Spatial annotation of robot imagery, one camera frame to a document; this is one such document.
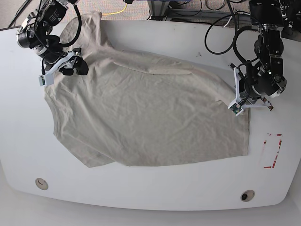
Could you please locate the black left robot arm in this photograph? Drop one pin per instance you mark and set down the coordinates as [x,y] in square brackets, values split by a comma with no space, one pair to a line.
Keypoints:
[265,78]

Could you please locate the right round table grommet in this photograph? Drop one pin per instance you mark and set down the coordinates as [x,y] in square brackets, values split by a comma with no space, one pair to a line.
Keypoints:
[247,195]

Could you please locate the left round table grommet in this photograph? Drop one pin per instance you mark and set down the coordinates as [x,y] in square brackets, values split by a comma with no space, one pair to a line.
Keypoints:
[41,184]

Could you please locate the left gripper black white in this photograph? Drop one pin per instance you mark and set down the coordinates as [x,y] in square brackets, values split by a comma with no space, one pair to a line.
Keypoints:
[243,92]

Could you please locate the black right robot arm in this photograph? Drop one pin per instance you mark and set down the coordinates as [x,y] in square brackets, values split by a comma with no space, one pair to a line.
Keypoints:
[35,33]

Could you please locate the round table grommet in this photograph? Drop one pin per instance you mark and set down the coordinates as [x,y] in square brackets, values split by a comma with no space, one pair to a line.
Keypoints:
[247,195]
[41,184]

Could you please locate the red tape rectangle marking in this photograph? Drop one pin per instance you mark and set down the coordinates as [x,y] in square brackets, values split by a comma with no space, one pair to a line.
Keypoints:
[271,149]

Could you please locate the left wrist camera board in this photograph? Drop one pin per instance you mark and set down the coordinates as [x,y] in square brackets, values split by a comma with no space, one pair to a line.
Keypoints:
[236,108]

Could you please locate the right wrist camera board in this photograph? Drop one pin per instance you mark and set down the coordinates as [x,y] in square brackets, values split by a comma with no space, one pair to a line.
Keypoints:
[46,80]

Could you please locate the beige grey t-shirt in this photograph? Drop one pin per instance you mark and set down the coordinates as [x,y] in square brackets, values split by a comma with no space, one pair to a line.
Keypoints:
[141,109]

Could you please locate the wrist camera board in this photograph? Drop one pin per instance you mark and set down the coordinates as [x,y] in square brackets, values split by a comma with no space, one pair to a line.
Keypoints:
[46,80]
[236,108]

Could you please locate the aluminium frame rail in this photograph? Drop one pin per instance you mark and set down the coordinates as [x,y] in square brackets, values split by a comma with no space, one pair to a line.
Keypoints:
[196,11]

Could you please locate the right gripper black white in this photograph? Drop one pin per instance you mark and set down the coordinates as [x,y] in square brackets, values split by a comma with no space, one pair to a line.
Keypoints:
[66,65]

